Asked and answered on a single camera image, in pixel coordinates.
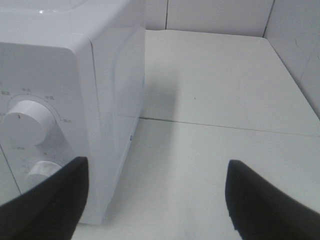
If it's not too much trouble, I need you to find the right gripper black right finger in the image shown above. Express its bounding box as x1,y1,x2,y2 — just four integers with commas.
225,159,320,240

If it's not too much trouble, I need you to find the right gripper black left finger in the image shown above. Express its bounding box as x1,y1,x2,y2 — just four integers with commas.
0,156,89,240

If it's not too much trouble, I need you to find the white timer knob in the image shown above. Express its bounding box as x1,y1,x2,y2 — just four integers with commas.
26,160,62,187

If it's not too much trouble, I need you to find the upper white power knob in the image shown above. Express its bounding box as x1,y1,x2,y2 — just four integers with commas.
1,100,56,145

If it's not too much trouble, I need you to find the white microwave oven body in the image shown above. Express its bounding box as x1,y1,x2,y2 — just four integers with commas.
0,0,146,225

